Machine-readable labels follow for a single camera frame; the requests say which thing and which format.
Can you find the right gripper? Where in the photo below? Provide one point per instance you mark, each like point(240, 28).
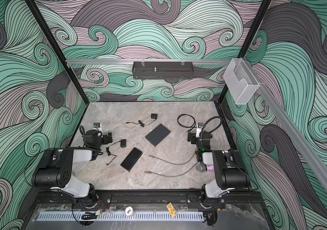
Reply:
point(193, 136)

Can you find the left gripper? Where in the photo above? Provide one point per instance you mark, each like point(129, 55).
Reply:
point(105, 138)

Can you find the ribbed black network switch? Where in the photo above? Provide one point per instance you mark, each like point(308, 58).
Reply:
point(132, 158)

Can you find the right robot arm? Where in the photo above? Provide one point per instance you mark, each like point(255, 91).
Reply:
point(228, 177)

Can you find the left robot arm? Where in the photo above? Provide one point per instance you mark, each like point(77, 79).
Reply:
point(54, 171)

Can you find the yellow tag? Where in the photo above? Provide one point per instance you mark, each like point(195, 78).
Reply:
point(172, 210)

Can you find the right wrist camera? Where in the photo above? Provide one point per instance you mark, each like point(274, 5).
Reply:
point(199, 129)

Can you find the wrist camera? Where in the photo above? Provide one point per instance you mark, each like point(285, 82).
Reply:
point(199, 129)
point(96, 125)

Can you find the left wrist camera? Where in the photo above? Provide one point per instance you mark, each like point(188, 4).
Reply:
point(96, 125)

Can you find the clear acrylic wall holder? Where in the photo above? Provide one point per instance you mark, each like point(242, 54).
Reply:
point(241, 81)

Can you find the black wall tray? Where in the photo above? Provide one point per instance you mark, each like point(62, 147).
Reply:
point(162, 70)

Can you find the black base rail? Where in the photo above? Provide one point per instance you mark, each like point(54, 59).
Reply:
point(186, 198)

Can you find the white slotted cable duct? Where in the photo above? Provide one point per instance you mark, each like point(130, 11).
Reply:
point(120, 216)

